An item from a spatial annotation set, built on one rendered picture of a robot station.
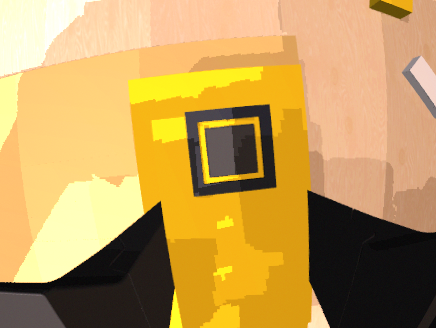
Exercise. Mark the white rectangular bar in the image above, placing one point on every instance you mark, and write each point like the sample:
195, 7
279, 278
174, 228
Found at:
421, 77

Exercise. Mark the pale yellow panel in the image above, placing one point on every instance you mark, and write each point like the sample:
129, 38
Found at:
68, 162

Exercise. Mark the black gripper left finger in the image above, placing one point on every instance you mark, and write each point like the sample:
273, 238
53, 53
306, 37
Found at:
127, 284

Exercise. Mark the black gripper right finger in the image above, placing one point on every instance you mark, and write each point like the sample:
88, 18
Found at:
367, 272

